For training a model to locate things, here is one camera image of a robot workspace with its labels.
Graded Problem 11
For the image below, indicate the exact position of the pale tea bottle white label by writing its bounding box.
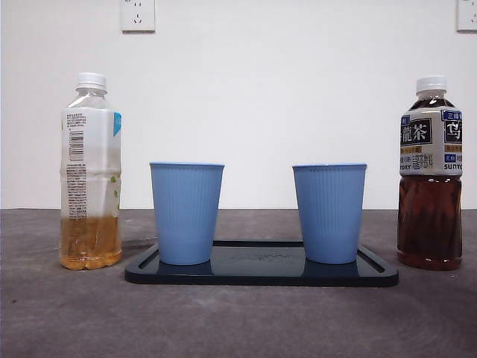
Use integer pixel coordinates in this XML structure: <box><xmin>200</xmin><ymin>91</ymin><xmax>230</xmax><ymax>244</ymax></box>
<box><xmin>58</xmin><ymin>72</ymin><xmax>124</xmax><ymax>271</ymax></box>

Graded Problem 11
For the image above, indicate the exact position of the dark oolong tea bottle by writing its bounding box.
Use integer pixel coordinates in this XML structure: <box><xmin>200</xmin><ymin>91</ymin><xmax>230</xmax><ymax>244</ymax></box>
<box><xmin>396</xmin><ymin>75</ymin><xmax>464</xmax><ymax>271</ymax></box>

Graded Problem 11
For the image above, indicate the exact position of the blue ribbed plastic cup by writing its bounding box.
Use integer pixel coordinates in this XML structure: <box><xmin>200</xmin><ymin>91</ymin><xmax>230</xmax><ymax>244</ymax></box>
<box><xmin>291</xmin><ymin>162</ymin><xmax>368</xmax><ymax>265</ymax></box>
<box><xmin>148</xmin><ymin>161</ymin><xmax>226</xmax><ymax>266</ymax></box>

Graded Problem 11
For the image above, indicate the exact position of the dark teal rectangular tray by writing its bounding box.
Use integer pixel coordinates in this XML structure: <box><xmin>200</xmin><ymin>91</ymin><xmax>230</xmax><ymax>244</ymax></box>
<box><xmin>124</xmin><ymin>240</ymin><xmax>400</xmax><ymax>288</ymax></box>

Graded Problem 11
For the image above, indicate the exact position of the grey felt table mat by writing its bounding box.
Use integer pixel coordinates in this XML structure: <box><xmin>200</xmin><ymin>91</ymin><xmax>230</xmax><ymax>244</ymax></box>
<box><xmin>0</xmin><ymin>208</ymin><xmax>477</xmax><ymax>358</ymax></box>

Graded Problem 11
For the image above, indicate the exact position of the white wall socket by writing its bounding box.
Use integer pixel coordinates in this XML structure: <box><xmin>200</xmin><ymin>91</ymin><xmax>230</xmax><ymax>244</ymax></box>
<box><xmin>456</xmin><ymin>0</ymin><xmax>477</xmax><ymax>32</ymax></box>
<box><xmin>121</xmin><ymin>0</ymin><xmax>157</xmax><ymax>34</ymax></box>

